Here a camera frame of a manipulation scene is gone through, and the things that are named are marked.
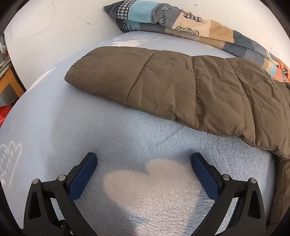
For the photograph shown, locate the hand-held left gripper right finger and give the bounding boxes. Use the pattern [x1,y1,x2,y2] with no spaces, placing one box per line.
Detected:
[191,152,266,236]

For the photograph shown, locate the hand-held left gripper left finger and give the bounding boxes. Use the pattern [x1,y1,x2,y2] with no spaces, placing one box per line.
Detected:
[23,152,98,236]

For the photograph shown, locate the brown puffer jacket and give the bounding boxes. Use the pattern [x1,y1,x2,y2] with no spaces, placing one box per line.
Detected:
[64,46,290,232]

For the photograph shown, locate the light blue cloud-print blanket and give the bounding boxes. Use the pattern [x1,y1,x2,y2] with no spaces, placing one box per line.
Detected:
[0,30,278,236]

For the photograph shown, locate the red plastic bag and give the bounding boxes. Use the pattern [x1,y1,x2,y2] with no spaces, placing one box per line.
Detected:
[0,105,13,127]

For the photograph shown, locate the yellow wooden stool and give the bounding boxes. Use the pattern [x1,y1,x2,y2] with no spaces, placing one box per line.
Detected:
[0,68,25,96]

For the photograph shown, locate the patchwork printed quilt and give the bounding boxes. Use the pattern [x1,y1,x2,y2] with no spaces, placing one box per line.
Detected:
[103,0,290,83]

